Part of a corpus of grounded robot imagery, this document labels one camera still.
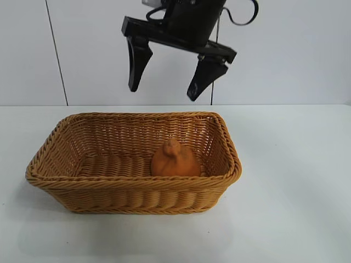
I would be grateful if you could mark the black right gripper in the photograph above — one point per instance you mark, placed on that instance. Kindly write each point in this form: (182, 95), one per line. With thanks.
(189, 24)

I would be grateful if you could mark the tan wicker basket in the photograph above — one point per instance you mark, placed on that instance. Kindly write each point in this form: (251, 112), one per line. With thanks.
(137, 194)

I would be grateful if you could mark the orange fruit with stem knob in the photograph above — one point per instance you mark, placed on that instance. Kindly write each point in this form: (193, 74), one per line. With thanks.
(175, 164)

